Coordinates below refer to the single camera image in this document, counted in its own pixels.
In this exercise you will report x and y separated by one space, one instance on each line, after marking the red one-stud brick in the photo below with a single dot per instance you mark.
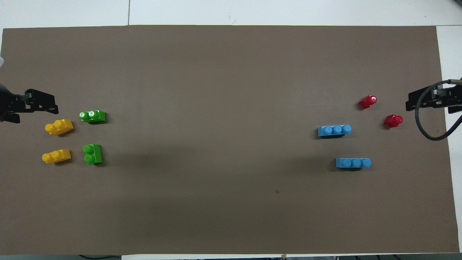
391 121
367 102

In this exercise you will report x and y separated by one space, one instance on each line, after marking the green brick with white stickers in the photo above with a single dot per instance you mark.
95 117

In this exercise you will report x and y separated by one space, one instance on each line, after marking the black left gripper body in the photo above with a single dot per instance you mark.
11 103

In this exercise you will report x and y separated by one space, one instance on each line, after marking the blue three-stud brick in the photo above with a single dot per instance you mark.
352 163
334 130

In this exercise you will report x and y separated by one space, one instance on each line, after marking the plain green two-stud brick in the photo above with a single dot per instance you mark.
94 154

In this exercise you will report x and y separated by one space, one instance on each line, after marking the yellow two-stud brick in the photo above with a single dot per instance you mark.
61 127
57 156

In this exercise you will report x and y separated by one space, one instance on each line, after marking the brown paper table mat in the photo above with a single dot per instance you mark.
231 72

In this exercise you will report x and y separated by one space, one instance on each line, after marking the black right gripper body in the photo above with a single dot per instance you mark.
451 99

